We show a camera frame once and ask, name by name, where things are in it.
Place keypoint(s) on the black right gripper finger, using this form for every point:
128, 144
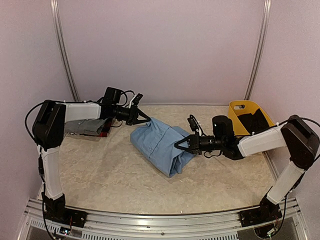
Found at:
183, 143
186, 149

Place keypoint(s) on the aluminium frame post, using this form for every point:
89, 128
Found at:
54, 5
259, 49

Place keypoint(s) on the light blue long sleeve shirt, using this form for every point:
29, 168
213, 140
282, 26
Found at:
156, 142

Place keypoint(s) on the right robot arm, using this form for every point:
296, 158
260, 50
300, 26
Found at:
294, 134

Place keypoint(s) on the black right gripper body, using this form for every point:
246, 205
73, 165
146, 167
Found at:
196, 144

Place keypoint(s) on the left aluminium frame post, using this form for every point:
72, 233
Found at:
54, 5

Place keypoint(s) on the aluminium front rail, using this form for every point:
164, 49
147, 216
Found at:
221, 225

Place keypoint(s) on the red black plaid shirt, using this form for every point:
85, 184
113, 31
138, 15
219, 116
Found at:
104, 130

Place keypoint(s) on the yellow plastic basket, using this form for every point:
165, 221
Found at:
240, 107

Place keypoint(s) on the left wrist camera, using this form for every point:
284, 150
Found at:
135, 100

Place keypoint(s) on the black garment in basket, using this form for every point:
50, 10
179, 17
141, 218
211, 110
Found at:
254, 122

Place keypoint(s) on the right aluminium frame post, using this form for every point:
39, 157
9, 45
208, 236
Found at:
259, 49

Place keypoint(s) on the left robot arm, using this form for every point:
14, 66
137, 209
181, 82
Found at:
48, 132

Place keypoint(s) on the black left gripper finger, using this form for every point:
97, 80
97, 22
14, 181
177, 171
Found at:
142, 117
142, 121

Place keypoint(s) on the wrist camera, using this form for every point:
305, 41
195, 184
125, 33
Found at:
194, 125
135, 100

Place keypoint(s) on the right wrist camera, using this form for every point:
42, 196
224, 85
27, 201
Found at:
194, 125

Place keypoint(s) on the grey denim shirt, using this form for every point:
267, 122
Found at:
91, 127

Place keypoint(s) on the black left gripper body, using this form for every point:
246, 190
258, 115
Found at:
131, 115

